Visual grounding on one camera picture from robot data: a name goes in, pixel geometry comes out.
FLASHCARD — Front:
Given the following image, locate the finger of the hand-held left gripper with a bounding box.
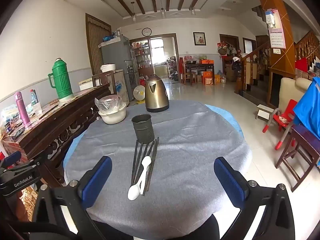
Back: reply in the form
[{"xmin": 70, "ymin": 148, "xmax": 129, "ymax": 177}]
[{"xmin": 0, "ymin": 151, "xmax": 22, "ymax": 172}]

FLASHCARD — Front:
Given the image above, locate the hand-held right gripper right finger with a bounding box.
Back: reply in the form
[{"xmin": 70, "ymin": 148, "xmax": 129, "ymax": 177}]
[{"xmin": 213, "ymin": 156, "xmax": 295, "ymax": 240}]

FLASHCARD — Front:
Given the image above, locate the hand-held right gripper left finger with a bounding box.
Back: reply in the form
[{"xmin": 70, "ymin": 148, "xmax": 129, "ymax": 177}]
[{"xmin": 30, "ymin": 156, "xmax": 113, "ymax": 240}]

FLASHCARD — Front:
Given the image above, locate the white plastic spoon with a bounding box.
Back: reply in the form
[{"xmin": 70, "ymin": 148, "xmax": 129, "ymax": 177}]
[
  {"xmin": 136, "ymin": 156, "xmax": 152, "ymax": 184},
  {"xmin": 127, "ymin": 166, "xmax": 148, "ymax": 201}
]

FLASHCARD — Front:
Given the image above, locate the dark chopstick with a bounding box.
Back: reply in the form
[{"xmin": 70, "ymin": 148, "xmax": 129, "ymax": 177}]
[
  {"xmin": 137, "ymin": 143, "xmax": 148, "ymax": 179},
  {"xmin": 134, "ymin": 142, "xmax": 144, "ymax": 182},
  {"xmin": 145, "ymin": 137, "xmax": 160, "ymax": 190},
  {"xmin": 140, "ymin": 141, "xmax": 155, "ymax": 173},
  {"xmin": 130, "ymin": 139, "xmax": 139, "ymax": 187},
  {"xmin": 141, "ymin": 139, "xmax": 157, "ymax": 195}
]

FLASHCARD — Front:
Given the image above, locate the dark metal utensil holder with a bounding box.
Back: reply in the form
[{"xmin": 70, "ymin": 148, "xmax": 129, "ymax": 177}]
[{"xmin": 131, "ymin": 114, "xmax": 155, "ymax": 142}]

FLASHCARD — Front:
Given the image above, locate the checkered sideboard cover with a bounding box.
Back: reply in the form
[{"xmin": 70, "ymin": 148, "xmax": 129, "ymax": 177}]
[{"xmin": 0, "ymin": 86, "xmax": 105, "ymax": 143}]

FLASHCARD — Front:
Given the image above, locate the carved wooden sideboard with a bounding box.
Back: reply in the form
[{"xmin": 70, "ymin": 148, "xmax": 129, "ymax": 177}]
[{"xmin": 0, "ymin": 84, "xmax": 112, "ymax": 188}]

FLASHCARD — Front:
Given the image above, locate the pink bottle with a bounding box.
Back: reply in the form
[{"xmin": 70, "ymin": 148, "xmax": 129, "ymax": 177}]
[{"xmin": 14, "ymin": 92, "xmax": 31, "ymax": 127}]

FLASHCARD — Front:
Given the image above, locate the grey tablecloth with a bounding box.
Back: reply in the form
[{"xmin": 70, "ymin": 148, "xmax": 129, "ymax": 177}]
[{"xmin": 64, "ymin": 99, "xmax": 252, "ymax": 237}]

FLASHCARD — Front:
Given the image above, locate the clear plastic cup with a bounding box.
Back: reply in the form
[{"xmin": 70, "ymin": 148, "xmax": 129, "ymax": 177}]
[{"xmin": 32, "ymin": 102, "xmax": 43, "ymax": 116}]

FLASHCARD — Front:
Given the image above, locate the light blue table cover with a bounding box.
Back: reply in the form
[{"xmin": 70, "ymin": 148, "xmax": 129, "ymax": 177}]
[{"xmin": 62, "ymin": 104, "xmax": 244, "ymax": 173}]

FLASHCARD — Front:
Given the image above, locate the dark wooden stick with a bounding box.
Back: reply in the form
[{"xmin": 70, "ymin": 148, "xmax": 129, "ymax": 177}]
[{"xmin": 39, "ymin": 104, "xmax": 60, "ymax": 120}]

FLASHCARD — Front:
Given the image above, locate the white plastic basin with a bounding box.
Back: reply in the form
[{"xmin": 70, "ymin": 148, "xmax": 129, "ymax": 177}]
[{"xmin": 98, "ymin": 102, "xmax": 127, "ymax": 125}]

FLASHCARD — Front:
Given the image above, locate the clear plastic bag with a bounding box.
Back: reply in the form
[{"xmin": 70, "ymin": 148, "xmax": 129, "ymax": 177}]
[{"xmin": 94, "ymin": 95, "xmax": 123, "ymax": 113}]

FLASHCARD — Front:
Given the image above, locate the small white step stool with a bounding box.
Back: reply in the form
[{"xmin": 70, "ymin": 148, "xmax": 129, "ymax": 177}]
[{"xmin": 255, "ymin": 104, "xmax": 275, "ymax": 120}]

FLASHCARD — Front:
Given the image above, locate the red child chair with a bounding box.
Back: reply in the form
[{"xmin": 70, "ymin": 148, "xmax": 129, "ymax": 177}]
[{"xmin": 262, "ymin": 99, "xmax": 298, "ymax": 150}]

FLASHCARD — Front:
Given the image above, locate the dark wooden stool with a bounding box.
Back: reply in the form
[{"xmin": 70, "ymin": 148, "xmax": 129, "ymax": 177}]
[{"xmin": 275, "ymin": 125, "xmax": 320, "ymax": 192}]

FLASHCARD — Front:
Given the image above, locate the green thermos flask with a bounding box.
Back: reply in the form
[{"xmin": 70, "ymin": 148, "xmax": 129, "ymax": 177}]
[{"xmin": 47, "ymin": 58, "xmax": 74, "ymax": 100}]

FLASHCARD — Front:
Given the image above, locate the white chest freezer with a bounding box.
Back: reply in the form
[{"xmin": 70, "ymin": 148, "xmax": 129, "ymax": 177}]
[{"xmin": 79, "ymin": 78, "xmax": 97, "ymax": 91}]

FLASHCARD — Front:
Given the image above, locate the small white floor fan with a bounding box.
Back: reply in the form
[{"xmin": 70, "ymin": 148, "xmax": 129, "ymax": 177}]
[{"xmin": 133, "ymin": 85, "xmax": 146, "ymax": 105}]

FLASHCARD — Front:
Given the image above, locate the small white fridge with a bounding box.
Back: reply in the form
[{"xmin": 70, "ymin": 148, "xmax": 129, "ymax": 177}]
[{"xmin": 106, "ymin": 69, "xmax": 130, "ymax": 105}]

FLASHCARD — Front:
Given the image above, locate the brass coloured electric kettle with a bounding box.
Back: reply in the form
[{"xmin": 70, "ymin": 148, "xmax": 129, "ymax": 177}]
[{"xmin": 144, "ymin": 74, "xmax": 170, "ymax": 113}]

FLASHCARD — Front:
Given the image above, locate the orange gift box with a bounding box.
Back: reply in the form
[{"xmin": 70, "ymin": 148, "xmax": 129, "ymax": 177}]
[{"xmin": 202, "ymin": 71, "xmax": 220, "ymax": 85}]

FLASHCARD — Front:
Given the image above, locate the beige armchair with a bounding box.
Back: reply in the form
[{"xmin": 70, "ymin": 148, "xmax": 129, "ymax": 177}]
[{"xmin": 278, "ymin": 77, "xmax": 313, "ymax": 110}]

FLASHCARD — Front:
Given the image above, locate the dark wooden side table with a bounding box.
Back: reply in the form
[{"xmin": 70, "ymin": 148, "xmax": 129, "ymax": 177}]
[{"xmin": 184, "ymin": 63, "xmax": 215, "ymax": 84}]

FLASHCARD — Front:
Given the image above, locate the wooden staircase railing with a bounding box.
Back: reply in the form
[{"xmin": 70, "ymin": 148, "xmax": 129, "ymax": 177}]
[{"xmin": 234, "ymin": 31, "xmax": 320, "ymax": 98}]

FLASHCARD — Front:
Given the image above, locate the wooden pillar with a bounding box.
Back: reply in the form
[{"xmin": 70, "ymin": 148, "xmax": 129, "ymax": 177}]
[{"xmin": 251, "ymin": 0, "xmax": 297, "ymax": 78}]

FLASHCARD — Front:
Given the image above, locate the grey refrigerator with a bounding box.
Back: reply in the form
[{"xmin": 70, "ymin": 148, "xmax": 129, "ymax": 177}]
[{"xmin": 101, "ymin": 35, "xmax": 139, "ymax": 100}]

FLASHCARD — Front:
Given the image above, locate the kitchen shelf with bottles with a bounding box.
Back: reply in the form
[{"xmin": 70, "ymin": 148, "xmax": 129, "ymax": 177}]
[{"xmin": 131, "ymin": 41, "xmax": 152, "ymax": 78}]

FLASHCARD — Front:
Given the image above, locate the brown door curtain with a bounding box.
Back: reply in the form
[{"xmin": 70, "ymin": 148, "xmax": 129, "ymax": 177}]
[{"xmin": 85, "ymin": 13, "xmax": 112, "ymax": 76}]

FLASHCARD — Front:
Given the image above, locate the framed wall picture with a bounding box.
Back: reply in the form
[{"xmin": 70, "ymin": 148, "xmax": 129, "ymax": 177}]
[{"xmin": 193, "ymin": 32, "xmax": 207, "ymax": 46}]

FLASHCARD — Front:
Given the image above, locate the pink wall calendar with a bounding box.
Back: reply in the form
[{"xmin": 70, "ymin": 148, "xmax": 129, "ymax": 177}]
[{"xmin": 265, "ymin": 9, "xmax": 286, "ymax": 49}]

